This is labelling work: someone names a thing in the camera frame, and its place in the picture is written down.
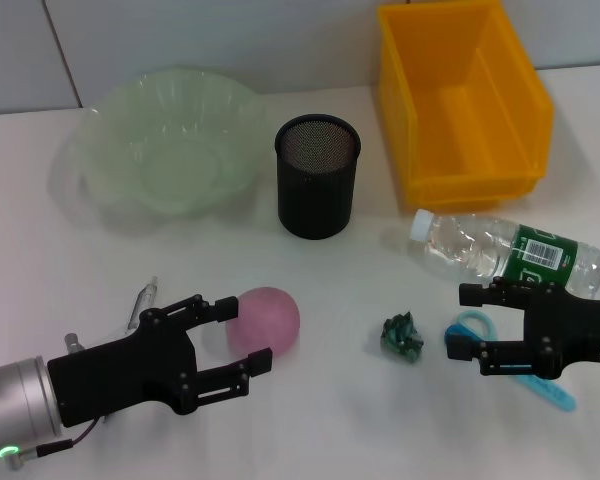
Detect clear green-label water bottle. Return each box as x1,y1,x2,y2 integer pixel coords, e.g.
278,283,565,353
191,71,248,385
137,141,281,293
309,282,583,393
408,208,600,300

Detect green plastic wrapper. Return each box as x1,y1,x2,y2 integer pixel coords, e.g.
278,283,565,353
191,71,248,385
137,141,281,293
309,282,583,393
379,312,425,365

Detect blue scissors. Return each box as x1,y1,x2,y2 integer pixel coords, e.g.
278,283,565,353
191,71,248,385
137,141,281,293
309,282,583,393
443,309,578,415

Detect silver ballpoint pen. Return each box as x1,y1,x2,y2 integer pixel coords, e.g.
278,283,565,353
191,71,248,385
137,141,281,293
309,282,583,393
124,274,160,337

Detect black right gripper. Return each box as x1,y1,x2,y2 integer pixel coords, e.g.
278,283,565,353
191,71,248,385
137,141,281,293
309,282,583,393
445,277,600,381

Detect black mesh pen holder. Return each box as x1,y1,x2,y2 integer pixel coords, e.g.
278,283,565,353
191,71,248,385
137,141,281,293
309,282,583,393
273,114,362,241

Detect translucent green fruit plate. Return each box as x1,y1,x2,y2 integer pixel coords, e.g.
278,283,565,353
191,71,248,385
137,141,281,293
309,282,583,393
54,67,269,219

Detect yellow plastic bin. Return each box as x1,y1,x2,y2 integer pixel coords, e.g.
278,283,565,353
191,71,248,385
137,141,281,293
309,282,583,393
377,0,555,211

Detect dark left wrist cable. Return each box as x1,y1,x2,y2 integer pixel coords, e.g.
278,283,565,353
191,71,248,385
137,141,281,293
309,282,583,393
2,417,106,464

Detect pink peach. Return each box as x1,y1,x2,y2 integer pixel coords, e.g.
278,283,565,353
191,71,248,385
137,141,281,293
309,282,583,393
224,287,301,357

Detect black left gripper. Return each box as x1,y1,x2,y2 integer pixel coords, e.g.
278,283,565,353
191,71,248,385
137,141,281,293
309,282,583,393
47,293,275,429

